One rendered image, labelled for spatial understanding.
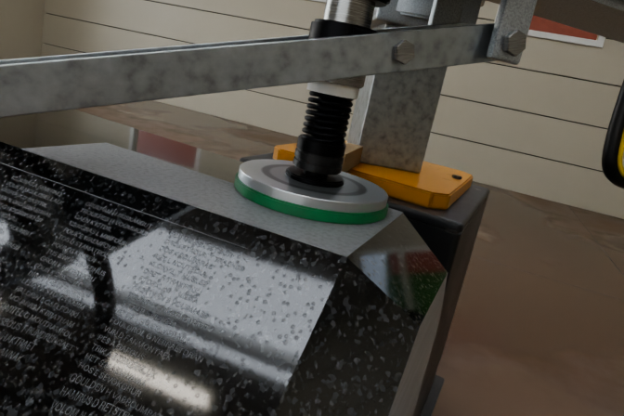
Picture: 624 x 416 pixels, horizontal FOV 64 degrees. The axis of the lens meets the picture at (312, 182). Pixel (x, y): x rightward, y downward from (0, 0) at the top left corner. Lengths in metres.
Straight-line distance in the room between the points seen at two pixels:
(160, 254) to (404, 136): 0.94
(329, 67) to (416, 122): 0.79
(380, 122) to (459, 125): 5.38
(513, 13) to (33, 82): 0.57
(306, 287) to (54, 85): 0.33
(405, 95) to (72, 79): 0.96
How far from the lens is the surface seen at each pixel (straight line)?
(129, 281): 0.56
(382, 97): 1.35
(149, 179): 0.66
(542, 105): 6.73
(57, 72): 0.57
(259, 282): 0.51
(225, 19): 7.75
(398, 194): 1.21
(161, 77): 0.57
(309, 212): 0.60
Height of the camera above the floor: 1.00
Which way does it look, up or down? 13 degrees down
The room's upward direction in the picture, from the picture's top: 12 degrees clockwise
